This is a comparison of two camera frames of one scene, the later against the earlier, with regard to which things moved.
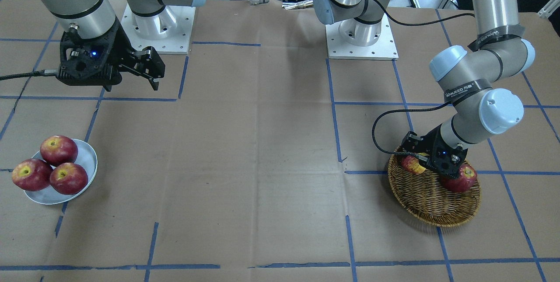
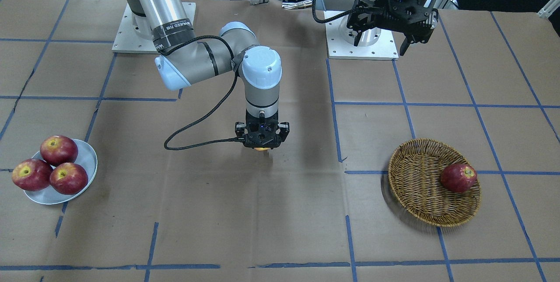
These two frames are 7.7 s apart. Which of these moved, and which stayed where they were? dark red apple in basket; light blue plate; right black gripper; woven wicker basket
Moved: right black gripper
Stayed: light blue plate; dark red apple in basket; woven wicker basket
